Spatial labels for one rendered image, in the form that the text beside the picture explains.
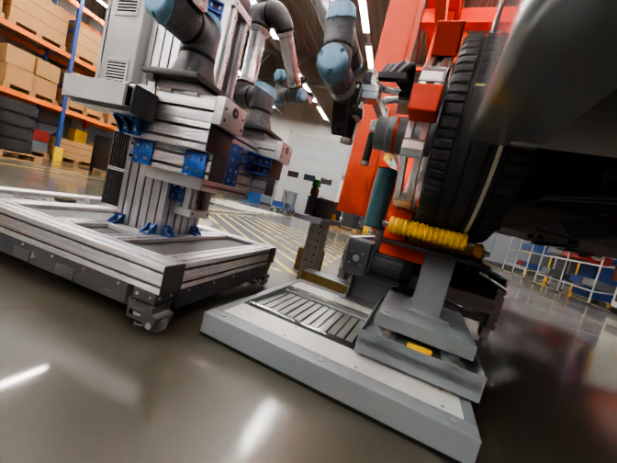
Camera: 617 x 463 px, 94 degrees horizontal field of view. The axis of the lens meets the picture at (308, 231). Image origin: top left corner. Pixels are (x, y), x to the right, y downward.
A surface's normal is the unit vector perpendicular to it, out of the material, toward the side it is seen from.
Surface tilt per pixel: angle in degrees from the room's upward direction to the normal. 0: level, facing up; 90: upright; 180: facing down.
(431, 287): 90
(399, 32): 90
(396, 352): 90
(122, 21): 90
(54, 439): 0
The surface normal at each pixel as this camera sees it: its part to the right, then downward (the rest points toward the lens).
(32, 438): 0.24, -0.97
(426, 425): -0.37, -0.01
